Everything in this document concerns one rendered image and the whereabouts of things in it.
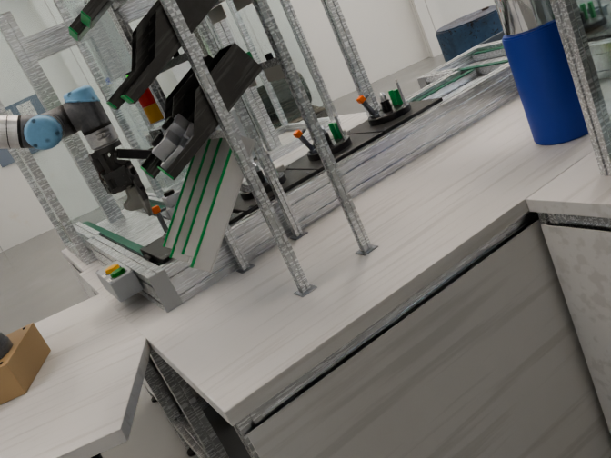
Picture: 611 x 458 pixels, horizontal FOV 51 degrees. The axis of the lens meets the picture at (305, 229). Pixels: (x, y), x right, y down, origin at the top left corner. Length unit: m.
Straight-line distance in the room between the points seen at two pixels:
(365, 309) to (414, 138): 0.86
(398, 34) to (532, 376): 8.77
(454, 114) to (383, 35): 7.96
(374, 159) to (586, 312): 0.73
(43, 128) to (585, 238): 1.16
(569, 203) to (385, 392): 0.50
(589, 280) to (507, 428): 0.35
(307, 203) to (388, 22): 8.32
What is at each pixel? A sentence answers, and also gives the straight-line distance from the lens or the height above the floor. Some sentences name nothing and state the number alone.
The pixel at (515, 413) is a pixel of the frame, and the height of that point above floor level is 0.46.
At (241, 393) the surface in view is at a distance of 1.11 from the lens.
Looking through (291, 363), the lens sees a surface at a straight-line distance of 1.12.
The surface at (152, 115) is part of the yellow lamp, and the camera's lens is 1.94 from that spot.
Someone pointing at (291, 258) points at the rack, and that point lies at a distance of 1.32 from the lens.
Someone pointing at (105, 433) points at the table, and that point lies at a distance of 1.26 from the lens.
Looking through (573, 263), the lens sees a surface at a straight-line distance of 1.40.
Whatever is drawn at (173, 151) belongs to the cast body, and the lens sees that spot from 1.28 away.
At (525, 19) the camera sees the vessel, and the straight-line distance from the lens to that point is 1.58.
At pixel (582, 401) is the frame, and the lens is 1.63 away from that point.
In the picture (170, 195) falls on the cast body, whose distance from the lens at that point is 1.75.
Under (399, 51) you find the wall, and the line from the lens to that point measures 10.02.
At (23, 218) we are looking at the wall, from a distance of 10.52.
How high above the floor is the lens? 1.38
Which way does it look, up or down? 17 degrees down
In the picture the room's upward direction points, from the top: 25 degrees counter-clockwise
